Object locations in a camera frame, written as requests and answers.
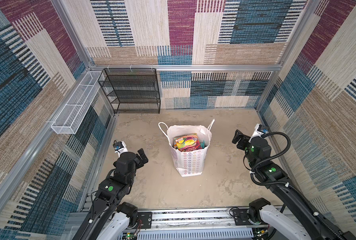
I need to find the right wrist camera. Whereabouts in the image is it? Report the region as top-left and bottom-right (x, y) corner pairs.
(249, 124), (269, 143)

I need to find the black wire shelf rack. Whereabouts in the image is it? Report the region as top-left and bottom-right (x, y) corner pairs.
(98, 68), (161, 114)

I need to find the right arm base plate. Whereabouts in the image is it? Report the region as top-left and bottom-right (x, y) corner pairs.
(229, 207), (271, 227)

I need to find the orange candy bag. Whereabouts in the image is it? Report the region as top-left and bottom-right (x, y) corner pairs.
(173, 134), (201, 152)

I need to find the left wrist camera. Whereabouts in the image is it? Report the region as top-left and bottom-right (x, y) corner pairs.
(113, 140), (128, 158)

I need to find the white paper bag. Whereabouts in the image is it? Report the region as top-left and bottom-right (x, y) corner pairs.
(158, 120), (215, 177)

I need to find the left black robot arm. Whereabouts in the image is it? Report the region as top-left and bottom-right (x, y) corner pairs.
(73, 149), (149, 240)

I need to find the aluminium mounting rail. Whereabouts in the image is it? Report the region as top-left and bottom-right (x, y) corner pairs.
(64, 205), (319, 240)

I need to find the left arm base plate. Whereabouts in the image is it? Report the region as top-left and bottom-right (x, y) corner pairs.
(128, 212), (153, 230)

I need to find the white wire wall basket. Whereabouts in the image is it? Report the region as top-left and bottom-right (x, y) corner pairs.
(51, 71), (101, 135)

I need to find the teal mint candy bag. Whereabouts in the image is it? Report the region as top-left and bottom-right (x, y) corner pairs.
(200, 141), (206, 149)

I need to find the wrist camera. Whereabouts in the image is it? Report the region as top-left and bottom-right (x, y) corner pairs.
(249, 124), (269, 143)
(113, 140), (128, 158)

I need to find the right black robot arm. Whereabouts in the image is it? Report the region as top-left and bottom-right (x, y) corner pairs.
(232, 125), (356, 240)

